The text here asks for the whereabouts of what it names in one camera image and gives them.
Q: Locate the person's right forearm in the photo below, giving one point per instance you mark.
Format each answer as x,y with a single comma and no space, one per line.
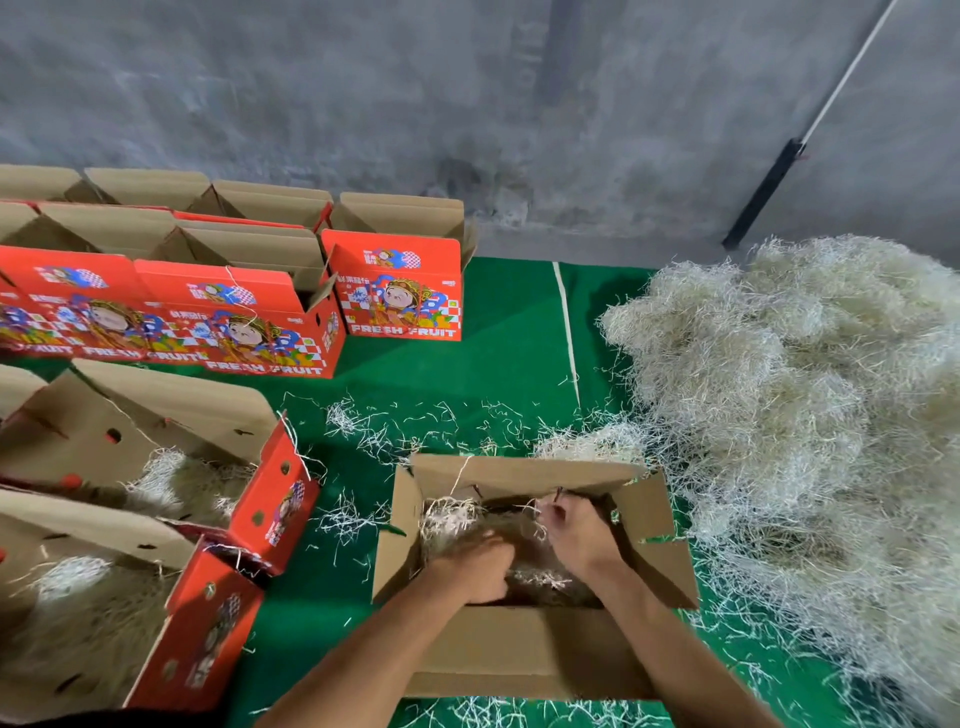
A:
683,660

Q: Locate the person's left forearm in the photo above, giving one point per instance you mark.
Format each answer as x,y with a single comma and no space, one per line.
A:
360,660

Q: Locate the person's left hand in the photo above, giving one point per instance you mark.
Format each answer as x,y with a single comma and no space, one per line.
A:
468,567

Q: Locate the group of red fruit boxes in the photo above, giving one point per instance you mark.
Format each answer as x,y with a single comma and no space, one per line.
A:
225,270

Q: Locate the person's right hand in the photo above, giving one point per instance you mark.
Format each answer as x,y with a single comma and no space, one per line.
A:
578,533

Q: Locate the pile of shredded paper filler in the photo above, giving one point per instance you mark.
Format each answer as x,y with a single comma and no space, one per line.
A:
810,405

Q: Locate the white pole with black grip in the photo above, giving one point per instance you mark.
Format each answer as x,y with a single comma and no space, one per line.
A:
765,192

